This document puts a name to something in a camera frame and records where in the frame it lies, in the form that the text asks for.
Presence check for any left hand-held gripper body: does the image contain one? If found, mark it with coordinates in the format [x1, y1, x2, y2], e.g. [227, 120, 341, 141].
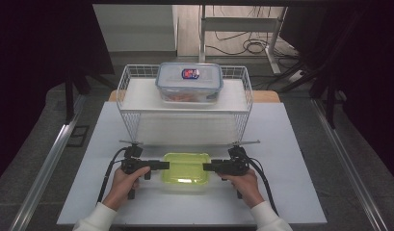
[120, 143, 152, 200]

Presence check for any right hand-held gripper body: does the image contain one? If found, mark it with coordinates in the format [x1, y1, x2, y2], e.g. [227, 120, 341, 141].
[221, 144, 250, 200]

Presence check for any container with yellow-green lid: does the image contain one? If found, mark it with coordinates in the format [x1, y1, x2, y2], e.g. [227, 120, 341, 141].
[161, 152, 212, 193]

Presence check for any white wire basket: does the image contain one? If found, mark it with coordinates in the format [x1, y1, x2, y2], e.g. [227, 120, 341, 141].
[116, 64, 261, 147]

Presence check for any clear container with blue-rimmed lid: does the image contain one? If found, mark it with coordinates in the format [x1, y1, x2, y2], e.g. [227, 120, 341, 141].
[154, 62, 224, 104]

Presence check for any person's left hand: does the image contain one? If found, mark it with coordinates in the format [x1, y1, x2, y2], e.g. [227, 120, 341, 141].
[102, 166, 151, 212]

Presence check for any person's right hand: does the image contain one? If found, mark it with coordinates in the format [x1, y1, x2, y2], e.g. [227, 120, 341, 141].
[217, 168, 266, 210]

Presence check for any colourful snack packet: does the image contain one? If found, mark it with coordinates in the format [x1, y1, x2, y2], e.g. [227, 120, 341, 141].
[167, 91, 216, 103]

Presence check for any black stand leg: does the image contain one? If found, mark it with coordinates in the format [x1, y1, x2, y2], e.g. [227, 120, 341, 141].
[63, 66, 93, 127]

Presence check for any white power strip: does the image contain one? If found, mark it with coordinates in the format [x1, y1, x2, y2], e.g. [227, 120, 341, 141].
[286, 69, 307, 84]

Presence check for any white cabinet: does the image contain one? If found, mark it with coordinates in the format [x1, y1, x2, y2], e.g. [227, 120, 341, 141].
[92, 3, 179, 53]

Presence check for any black curtain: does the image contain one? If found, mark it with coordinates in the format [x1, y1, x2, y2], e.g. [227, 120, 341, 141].
[0, 0, 116, 187]
[279, 0, 394, 185]

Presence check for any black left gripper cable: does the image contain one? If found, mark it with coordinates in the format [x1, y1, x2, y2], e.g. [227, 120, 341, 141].
[96, 146, 130, 204]

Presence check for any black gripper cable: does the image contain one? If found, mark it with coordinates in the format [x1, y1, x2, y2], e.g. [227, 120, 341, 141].
[96, 146, 130, 204]
[241, 152, 280, 217]

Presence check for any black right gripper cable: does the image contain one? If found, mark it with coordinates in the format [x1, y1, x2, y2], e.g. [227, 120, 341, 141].
[241, 152, 280, 217]

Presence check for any aluminium rail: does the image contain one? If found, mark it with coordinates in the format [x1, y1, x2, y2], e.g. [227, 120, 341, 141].
[310, 97, 387, 231]
[9, 94, 87, 231]

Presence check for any tangle of black floor cables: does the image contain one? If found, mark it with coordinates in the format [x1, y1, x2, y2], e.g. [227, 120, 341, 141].
[205, 6, 300, 58]

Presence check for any white metal desk frame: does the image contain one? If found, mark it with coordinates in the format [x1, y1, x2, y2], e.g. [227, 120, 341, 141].
[198, 4, 289, 75]

